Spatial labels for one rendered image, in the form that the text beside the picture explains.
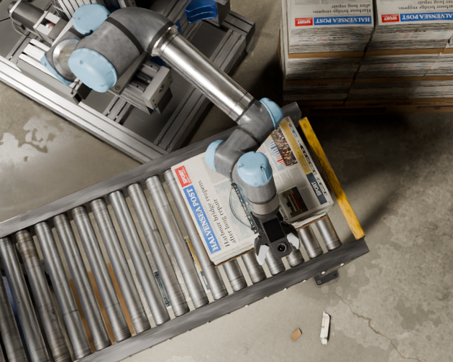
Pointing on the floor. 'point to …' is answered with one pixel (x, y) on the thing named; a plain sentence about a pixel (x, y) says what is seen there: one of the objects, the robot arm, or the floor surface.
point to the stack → (305, 21)
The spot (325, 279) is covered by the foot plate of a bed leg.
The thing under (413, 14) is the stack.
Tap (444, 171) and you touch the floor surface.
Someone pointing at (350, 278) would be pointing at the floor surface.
